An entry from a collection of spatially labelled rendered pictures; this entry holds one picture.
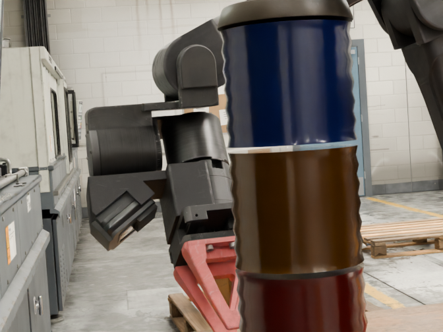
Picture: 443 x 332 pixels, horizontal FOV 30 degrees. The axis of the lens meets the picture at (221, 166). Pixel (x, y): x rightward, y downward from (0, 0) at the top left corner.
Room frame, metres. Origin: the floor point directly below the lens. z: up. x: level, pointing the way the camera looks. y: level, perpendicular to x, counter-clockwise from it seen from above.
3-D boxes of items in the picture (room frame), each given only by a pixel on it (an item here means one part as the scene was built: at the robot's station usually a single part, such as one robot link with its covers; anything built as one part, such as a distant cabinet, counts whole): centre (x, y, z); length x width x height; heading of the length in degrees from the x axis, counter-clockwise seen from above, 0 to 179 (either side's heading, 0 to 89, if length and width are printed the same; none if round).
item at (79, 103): (7.82, 1.38, 1.27); 0.23 x 0.18 x 0.38; 98
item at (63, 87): (7.33, 1.31, 1.21); 0.86 x 0.10 x 0.79; 8
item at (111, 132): (0.77, 0.06, 1.17); 0.12 x 0.09 x 0.12; 104
